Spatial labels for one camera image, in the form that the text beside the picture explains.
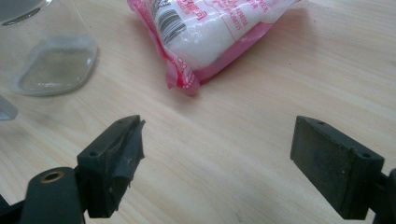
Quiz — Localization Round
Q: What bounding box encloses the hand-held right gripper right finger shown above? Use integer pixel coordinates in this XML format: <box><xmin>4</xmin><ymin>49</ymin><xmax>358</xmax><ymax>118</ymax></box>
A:
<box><xmin>290</xmin><ymin>115</ymin><xmax>385</xmax><ymax>221</ymax></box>

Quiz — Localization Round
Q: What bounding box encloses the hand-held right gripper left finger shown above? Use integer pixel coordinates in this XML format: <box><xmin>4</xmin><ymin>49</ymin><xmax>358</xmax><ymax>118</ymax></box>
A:
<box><xmin>77</xmin><ymin>115</ymin><xmax>147</xmax><ymax>218</ymax></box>

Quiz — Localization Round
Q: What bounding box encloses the pink and white plastic bag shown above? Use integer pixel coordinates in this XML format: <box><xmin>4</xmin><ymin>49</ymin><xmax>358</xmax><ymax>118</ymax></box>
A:
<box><xmin>126</xmin><ymin>0</ymin><xmax>302</xmax><ymax>96</ymax></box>

